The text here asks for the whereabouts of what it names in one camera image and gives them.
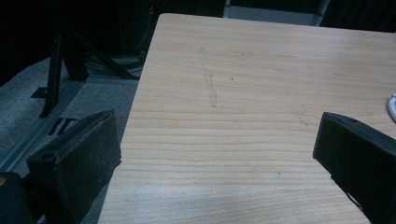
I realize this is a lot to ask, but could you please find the black metal stand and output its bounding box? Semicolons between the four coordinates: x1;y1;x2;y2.
30;27;140;119

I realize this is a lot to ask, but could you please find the white object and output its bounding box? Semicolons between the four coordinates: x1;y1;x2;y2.
387;92;396;122

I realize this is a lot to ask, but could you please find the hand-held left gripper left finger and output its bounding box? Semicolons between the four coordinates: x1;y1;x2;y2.
25;108;122;224

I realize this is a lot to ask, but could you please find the grey metal floor rail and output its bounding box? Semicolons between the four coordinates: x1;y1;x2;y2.
0;78;87;174

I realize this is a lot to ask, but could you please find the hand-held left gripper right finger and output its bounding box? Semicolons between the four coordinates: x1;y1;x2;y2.
312;111;396;224

